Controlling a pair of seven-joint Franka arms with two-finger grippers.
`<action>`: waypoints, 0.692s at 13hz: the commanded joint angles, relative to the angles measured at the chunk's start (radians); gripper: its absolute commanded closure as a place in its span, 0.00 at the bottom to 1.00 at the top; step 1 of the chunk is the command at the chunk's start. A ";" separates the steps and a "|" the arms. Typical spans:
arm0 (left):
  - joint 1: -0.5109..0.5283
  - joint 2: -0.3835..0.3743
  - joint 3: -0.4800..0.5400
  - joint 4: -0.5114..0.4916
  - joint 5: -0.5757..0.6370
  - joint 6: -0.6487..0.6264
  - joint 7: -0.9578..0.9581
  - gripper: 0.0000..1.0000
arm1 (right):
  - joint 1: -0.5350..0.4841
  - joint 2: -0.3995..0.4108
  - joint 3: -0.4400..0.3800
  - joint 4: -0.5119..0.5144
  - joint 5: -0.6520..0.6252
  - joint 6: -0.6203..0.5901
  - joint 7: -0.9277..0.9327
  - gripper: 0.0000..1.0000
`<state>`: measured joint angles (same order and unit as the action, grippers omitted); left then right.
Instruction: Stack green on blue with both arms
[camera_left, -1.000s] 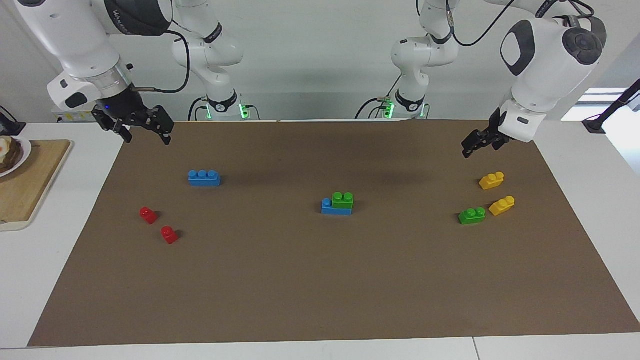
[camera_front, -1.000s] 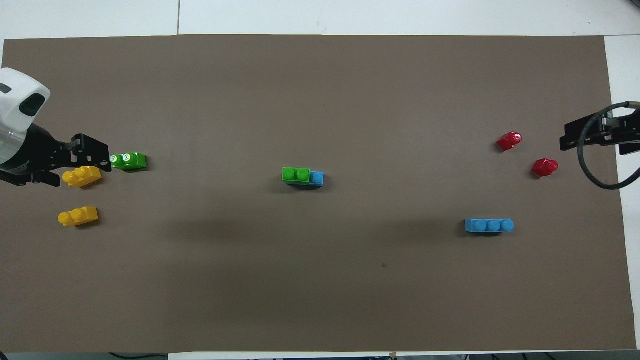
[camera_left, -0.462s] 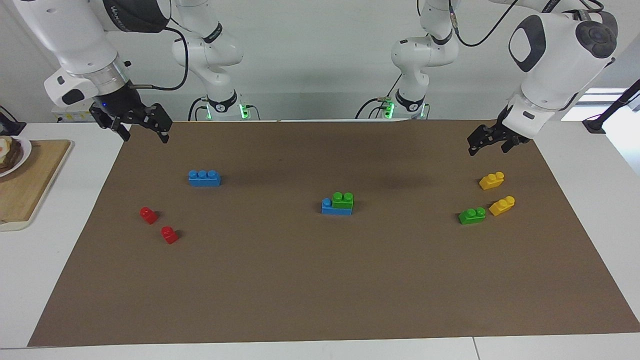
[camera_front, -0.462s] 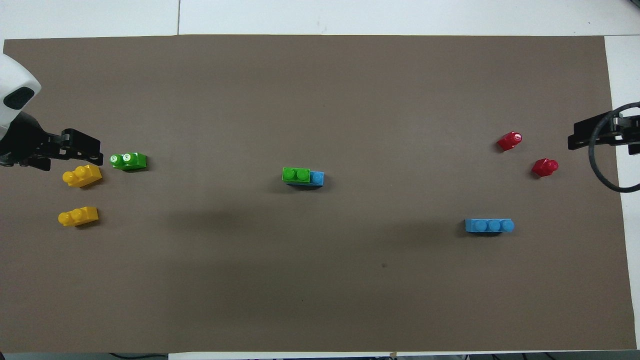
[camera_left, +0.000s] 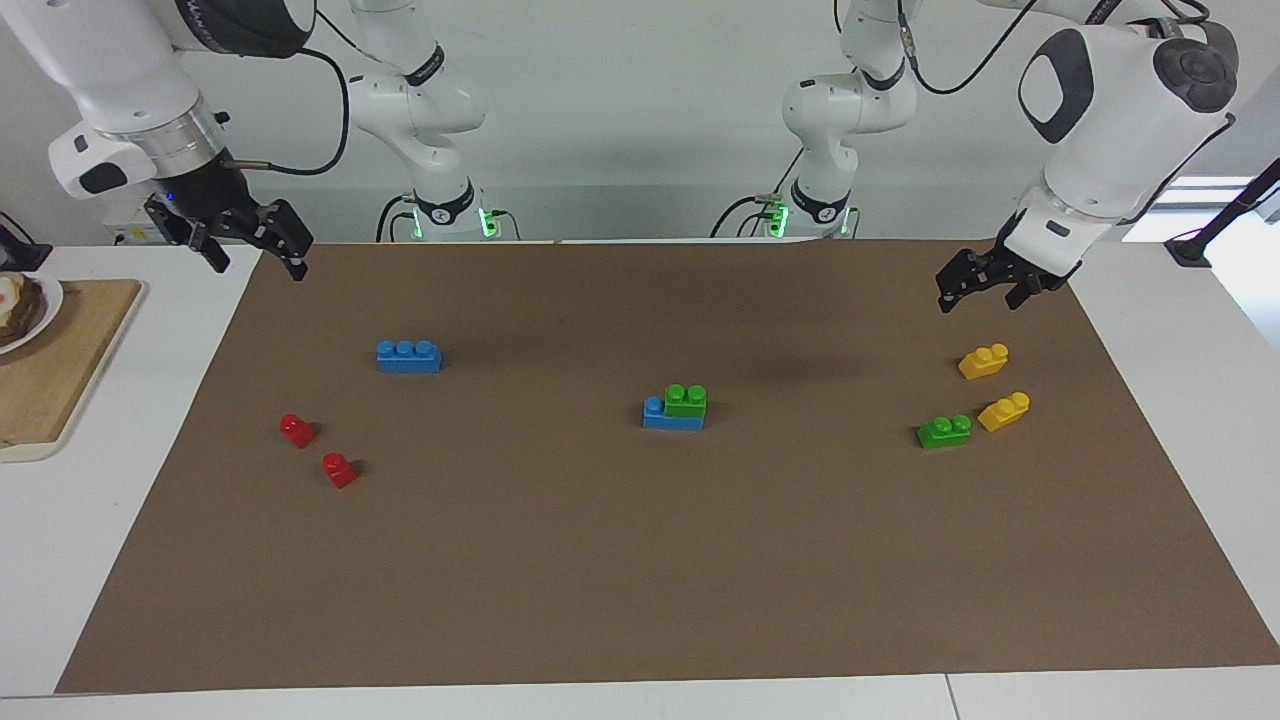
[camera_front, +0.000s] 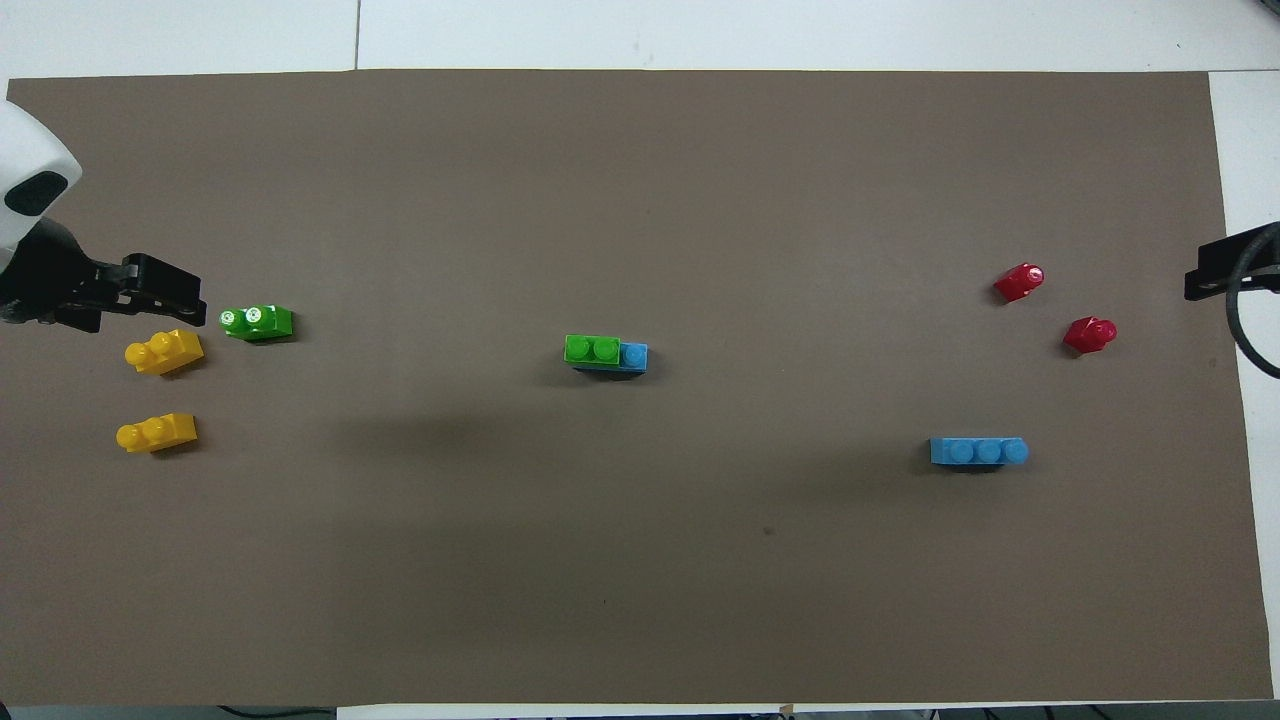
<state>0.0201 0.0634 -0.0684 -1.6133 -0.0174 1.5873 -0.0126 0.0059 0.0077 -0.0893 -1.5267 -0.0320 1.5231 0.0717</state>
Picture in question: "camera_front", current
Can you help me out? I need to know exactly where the blue three-stud brick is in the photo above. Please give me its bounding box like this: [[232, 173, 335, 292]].
[[929, 437, 1030, 469], [572, 342, 649, 376]]

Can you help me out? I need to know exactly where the red one-stud brick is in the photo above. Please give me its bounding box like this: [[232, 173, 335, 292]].
[[993, 263, 1046, 304], [1062, 316, 1119, 355]]

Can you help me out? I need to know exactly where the brown paper table mat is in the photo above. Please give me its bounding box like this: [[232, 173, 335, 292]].
[[0, 68, 1275, 707]]

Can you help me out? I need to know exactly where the green brick with white stickers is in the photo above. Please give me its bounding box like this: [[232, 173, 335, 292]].
[[219, 304, 295, 344]]

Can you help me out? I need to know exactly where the plain green two-stud brick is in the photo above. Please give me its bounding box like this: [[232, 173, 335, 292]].
[[564, 334, 623, 367]]

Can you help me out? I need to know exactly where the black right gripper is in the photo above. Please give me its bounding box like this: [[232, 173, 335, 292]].
[[1184, 228, 1280, 302]]

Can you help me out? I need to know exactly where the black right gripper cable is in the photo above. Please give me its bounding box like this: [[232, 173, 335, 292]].
[[1227, 222, 1280, 381]]

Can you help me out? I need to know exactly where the yellow two-stud brick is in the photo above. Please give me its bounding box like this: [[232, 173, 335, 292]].
[[124, 329, 205, 376], [115, 413, 198, 454]]

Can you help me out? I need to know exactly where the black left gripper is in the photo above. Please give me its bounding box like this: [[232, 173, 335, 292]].
[[0, 224, 208, 334]]

